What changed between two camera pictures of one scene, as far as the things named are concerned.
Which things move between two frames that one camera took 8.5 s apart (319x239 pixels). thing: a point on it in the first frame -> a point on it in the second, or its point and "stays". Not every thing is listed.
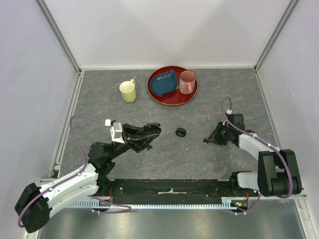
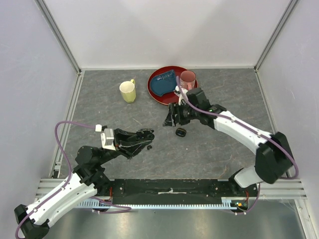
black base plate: x=158 y=191 stays
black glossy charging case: x=180 y=132 stays
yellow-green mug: x=127 y=90 stays
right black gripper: x=214 y=136 -> x=170 y=120
